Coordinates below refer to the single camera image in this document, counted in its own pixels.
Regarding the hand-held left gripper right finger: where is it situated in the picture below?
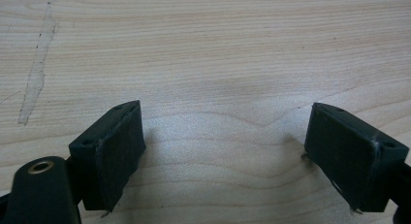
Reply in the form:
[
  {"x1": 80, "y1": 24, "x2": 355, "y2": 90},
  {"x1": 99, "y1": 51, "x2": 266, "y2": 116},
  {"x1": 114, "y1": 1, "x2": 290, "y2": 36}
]
[{"x1": 303, "y1": 102, "x2": 411, "y2": 215}]

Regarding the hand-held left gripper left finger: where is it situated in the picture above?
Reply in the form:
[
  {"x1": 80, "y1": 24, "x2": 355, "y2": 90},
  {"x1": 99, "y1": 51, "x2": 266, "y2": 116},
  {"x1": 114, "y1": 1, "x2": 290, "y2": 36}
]
[{"x1": 68, "y1": 99, "x2": 147, "y2": 215}]

